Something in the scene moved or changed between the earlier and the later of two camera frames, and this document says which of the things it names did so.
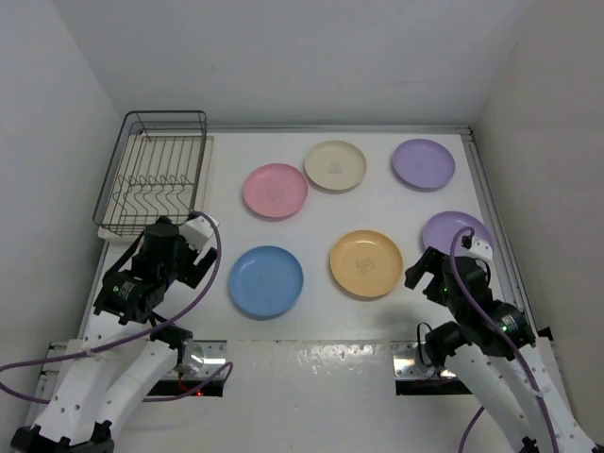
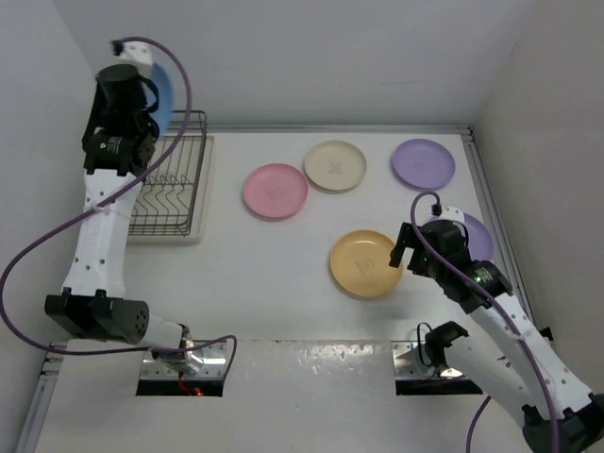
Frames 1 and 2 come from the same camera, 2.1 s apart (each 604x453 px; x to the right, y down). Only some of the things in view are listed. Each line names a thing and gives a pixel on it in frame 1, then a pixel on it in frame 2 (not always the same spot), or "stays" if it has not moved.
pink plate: [276, 190] stays
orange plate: [366, 263] stays
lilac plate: [424, 163] stays
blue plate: [265, 280] -> [165, 97]
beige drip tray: [165, 176] stays
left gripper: [200, 266] -> [95, 121]
